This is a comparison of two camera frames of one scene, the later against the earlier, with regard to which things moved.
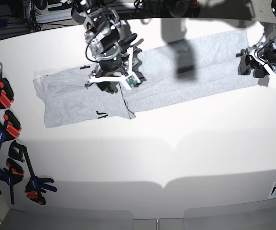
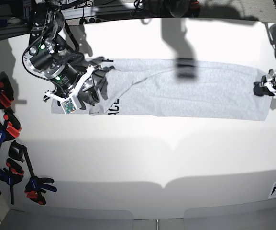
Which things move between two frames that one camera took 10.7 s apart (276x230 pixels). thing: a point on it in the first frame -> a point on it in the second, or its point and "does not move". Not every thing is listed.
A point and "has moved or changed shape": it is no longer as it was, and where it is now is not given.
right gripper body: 262,60 -> 275,82
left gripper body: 115,69 -> 70,83
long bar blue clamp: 35,186 does not move
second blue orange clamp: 10,130 does not move
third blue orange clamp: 14,174 does not move
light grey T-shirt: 193,69 has moved or changed shape
